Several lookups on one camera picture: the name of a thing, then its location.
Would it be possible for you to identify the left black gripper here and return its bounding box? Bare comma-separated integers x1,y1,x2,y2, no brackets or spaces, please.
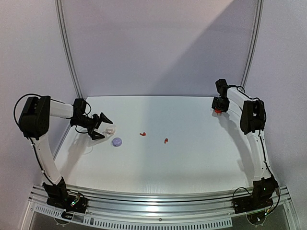
71,113,112,140

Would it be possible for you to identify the red charging case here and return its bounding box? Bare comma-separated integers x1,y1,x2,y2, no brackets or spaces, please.
214,109,222,115

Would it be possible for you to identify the pink charging case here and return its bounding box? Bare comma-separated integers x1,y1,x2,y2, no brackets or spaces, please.
103,126,116,135

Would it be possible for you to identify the purple charging case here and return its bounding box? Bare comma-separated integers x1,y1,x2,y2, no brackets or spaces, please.
112,138,122,147

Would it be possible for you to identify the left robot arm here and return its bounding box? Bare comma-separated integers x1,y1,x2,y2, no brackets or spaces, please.
13,93,113,187

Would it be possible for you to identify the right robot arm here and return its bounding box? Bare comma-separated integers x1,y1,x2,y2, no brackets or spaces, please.
212,79,279,209

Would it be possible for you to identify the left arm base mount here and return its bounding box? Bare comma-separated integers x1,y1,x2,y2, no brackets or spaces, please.
47,193,89,214

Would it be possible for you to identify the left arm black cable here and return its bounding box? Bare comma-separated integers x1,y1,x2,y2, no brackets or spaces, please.
13,93,93,183

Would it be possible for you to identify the right aluminium frame post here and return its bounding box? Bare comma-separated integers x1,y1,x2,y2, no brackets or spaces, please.
239,0,264,93

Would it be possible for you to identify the aluminium frame post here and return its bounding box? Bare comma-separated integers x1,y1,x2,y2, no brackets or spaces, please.
55,0,84,98
239,0,264,93

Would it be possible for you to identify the front aluminium rail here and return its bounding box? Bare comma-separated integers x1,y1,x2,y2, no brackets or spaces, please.
28,184,292,216

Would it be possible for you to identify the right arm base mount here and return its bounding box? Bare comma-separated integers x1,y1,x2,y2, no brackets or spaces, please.
232,195,273,214

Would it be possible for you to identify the left aluminium frame post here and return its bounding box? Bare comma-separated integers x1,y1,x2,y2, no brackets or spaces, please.
55,0,84,98

